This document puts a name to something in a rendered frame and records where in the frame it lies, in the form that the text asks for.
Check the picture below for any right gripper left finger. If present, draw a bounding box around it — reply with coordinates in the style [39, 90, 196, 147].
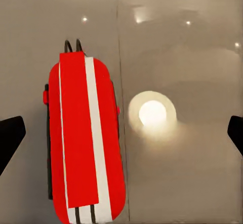
[0, 116, 26, 176]

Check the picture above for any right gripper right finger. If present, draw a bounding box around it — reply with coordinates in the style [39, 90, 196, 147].
[228, 116, 243, 155]

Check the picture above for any radio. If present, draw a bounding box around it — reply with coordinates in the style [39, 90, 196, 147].
[43, 39, 126, 224]

